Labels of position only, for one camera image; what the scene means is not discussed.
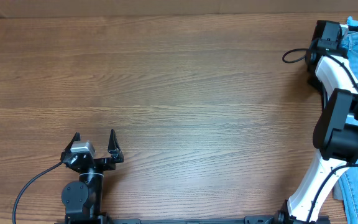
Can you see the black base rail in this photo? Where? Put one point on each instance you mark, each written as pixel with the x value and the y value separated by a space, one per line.
pixel 258 219

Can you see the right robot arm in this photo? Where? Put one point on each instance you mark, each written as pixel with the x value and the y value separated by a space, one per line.
pixel 332 61

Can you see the light blue garment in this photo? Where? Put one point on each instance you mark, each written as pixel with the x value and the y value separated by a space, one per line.
pixel 351 22

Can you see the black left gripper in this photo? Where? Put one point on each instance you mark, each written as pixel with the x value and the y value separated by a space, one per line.
pixel 113 149

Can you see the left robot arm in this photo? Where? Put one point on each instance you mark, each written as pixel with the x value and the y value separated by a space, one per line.
pixel 83 198

